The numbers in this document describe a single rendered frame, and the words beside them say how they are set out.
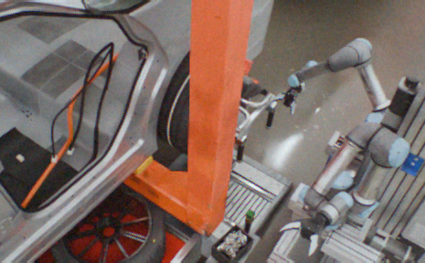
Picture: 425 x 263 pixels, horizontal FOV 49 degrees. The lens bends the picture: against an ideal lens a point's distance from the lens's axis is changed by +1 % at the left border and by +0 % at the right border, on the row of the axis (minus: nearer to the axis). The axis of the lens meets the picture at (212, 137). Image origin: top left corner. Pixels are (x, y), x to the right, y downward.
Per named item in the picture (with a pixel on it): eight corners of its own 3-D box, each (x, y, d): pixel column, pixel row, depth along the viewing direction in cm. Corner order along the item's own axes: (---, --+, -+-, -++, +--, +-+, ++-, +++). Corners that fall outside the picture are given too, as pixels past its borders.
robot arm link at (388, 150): (351, 193, 239) (387, 120, 198) (376, 212, 232) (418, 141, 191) (336, 205, 233) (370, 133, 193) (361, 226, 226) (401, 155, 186)
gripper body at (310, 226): (312, 247, 189) (330, 230, 195) (314, 234, 183) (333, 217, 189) (297, 236, 193) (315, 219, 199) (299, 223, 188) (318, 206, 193)
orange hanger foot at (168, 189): (136, 163, 295) (132, 126, 269) (203, 205, 277) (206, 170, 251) (119, 180, 286) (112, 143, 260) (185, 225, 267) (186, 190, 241)
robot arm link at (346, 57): (349, 70, 248) (292, 91, 290) (361, 62, 254) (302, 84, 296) (340, 51, 247) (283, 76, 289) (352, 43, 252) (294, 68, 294)
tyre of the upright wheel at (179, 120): (228, 54, 316) (184, 36, 256) (257, 68, 308) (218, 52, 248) (188, 140, 329) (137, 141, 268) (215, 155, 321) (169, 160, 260)
